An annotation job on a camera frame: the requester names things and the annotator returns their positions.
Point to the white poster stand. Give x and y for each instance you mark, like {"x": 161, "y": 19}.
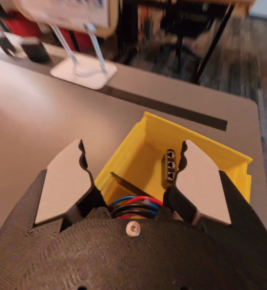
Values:
{"x": 97, "y": 49}

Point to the red box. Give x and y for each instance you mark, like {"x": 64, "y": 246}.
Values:
{"x": 22, "y": 25}

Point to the wooden poster board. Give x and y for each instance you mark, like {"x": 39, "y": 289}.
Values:
{"x": 114, "y": 18}

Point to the black ethernet splitter box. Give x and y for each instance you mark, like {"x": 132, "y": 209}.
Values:
{"x": 169, "y": 167}

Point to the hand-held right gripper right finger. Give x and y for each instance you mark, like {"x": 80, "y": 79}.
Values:
{"x": 199, "y": 181}

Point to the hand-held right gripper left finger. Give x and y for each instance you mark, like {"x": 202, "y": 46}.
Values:
{"x": 63, "y": 181}

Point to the yellow plastic bin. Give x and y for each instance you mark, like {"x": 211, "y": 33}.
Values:
{"x": 142, "y": 158}

